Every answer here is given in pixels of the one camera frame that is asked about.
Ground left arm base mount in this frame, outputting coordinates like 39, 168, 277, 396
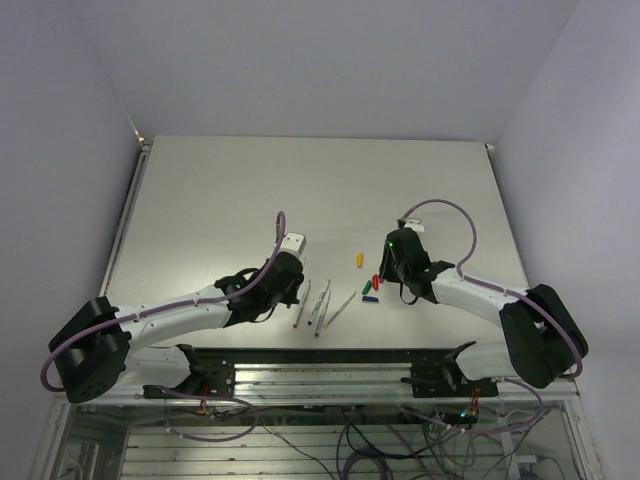
143, 344, 235, 399

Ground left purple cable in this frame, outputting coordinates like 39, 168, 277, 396
39, 210, 289, 392

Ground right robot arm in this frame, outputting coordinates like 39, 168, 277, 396
379, 227, 589, 396

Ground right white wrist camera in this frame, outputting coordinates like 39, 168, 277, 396
405, 218, 425, 235

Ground purple cable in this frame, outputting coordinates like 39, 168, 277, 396
39, 210, 289, 392
397, 198, 585, 379

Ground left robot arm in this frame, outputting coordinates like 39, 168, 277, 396
40, 249, 304, 404

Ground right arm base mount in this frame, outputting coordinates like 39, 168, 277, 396
400, 341, 498, 398

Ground aluminium frame rails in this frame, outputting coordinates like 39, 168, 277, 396
32, 362, 603, 479

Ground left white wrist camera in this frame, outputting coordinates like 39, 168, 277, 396
280, 232, 307, 260

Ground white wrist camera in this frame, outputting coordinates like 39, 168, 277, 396
405, 218, 425, 235
280, 232, 307, 260

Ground blue pen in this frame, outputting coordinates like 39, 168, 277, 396
307, 280, 331, 326

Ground red pen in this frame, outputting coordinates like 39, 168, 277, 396
292, 280, 312, 329

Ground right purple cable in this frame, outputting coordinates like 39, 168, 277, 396
397, 198, 585, 379

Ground green pen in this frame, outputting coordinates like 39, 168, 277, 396
314, 289, 332, 338

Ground loose cables under table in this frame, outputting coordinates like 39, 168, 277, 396
164, 394, 546, 480

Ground yellow pen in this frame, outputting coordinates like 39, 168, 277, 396
322, 291, 357, 330

